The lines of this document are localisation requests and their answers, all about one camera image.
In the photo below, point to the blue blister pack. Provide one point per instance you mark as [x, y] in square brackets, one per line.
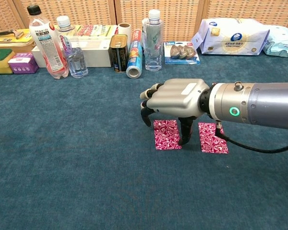
[182, 52]

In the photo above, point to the pink drink bottle black cap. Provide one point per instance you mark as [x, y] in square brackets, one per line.
[50, 52]

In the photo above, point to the woven bamboo folding screen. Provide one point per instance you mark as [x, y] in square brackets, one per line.
[177, 19]

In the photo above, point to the tall clear bottle white cap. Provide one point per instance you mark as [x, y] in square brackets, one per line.
[153, 43]

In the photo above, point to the teal carpet table cover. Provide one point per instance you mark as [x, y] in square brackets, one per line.
[86, 167]

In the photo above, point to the pink patterned card bottom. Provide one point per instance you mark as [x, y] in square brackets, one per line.
[166, 135]

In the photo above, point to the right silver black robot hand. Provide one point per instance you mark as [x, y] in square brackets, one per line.
[177, 98]

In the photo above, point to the yellow green sponge multipack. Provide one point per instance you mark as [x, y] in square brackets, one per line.
[93, 30]

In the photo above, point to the green yellow scrub sponge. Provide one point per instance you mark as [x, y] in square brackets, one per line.
[1, 63]

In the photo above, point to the blue plastic wrap roll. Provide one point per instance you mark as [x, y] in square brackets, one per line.
[134, 60]

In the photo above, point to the long white carton box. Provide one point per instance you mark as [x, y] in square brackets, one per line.
[96, 55]

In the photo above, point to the white tissue pack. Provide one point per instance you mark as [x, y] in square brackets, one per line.
[232, 38]

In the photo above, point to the light blue wet wipes pack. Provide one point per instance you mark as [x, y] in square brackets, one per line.
[283, 43]

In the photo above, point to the small purple box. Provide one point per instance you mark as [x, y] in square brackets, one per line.
[22, 65]

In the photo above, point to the pink patterned card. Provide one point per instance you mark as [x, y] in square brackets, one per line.
[207, 143]
[166, 135]

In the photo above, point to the clear water bottle pink label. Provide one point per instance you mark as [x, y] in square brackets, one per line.
[76, 64]

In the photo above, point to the white paper cup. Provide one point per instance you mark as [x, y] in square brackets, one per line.
[124, 32]

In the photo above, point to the black gold tin can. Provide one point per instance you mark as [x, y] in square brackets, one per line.
[118, 55]

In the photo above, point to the razor in yellow beige package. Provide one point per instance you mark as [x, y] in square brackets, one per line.
[12, 38]

